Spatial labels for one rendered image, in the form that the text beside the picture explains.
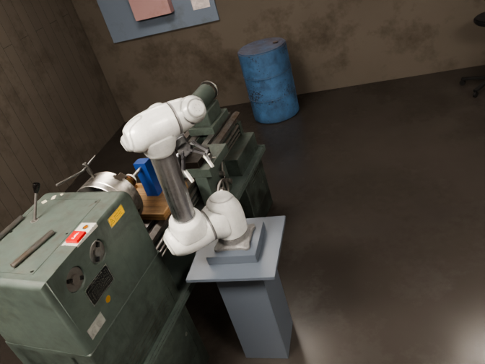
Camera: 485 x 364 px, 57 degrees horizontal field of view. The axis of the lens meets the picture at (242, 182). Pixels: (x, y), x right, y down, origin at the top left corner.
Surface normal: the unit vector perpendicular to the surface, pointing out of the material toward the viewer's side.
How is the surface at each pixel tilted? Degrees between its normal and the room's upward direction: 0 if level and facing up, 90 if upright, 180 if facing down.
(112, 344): 90
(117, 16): 90
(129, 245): 90
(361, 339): 0
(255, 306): 90
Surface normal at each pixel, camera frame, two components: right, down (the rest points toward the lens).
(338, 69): -0.19, 0.57
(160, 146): 0.49, 0.61
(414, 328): -0.25, -0.82
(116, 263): 0.92, -0.02
